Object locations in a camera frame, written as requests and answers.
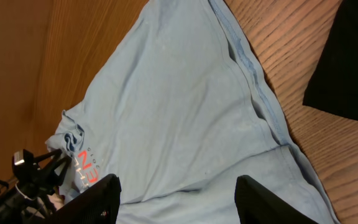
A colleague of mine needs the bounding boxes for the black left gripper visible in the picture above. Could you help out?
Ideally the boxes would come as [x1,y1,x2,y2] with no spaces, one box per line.
[14,149,71,201]

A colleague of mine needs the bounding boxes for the black t-shirt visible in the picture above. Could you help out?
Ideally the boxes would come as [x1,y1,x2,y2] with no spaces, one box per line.
[303,0,358,121]

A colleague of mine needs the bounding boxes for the light blue printed t-shirt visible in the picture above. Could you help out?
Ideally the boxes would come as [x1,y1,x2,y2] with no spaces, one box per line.
[47,0,337,223]

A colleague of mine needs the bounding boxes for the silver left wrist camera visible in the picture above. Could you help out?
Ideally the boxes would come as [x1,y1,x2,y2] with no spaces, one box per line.
[12,149,34,172]

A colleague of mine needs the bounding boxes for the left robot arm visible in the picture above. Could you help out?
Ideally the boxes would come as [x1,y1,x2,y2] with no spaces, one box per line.
[0,149,71,223]

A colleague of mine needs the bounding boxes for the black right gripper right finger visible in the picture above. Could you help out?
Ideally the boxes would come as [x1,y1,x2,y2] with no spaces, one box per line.
[234,175,316,224]

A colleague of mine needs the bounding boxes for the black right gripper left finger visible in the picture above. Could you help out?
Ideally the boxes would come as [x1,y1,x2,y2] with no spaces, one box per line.
[45,174,121,224]

